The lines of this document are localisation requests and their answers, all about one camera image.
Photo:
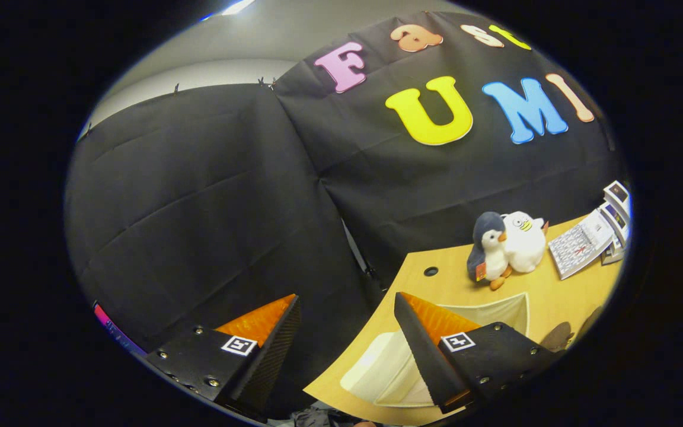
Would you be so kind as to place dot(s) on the brown fuzzy shoe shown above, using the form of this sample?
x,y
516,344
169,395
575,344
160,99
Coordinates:
x,y
590,323
558,338

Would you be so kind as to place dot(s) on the white book dark photo cover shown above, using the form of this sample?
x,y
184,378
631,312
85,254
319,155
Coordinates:
x,y
617,192

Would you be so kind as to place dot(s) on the person's grey clothing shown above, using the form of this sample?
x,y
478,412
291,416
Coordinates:
x,y
312,416

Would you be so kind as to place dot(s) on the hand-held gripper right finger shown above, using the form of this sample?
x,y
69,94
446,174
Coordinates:
x,y
424,356

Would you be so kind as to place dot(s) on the large ceiling light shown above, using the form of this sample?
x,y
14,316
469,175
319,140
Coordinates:
x,y
238,6

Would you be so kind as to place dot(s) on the grey paperback book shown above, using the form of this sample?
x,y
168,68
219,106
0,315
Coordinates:
x,y
613,256

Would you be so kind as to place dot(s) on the black backdrop cloth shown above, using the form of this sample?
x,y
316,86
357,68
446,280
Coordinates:
x,y
199,207

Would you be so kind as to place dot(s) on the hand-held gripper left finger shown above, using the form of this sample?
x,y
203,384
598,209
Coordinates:
x,y
270,362

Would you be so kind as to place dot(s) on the bright coloured object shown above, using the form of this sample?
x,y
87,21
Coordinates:
x,y
110,325

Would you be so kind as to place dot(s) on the grey penguin plush toy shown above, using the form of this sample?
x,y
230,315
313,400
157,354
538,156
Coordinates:
x,y
490,249

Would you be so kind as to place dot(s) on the white patterned cover book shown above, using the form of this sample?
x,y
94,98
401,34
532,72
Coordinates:
x,y
578,246

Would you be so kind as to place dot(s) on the white duck plush toy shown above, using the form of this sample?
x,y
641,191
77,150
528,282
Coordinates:
x,y
525,243

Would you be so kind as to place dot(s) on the cream fabric storage box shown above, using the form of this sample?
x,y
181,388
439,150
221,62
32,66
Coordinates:
x,y
377,373

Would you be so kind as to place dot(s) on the white paperback book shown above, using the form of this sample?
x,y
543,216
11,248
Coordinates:
x,y
620,238

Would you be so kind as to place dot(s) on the white book blue photo cover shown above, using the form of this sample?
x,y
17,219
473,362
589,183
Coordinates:
x,y
614,214

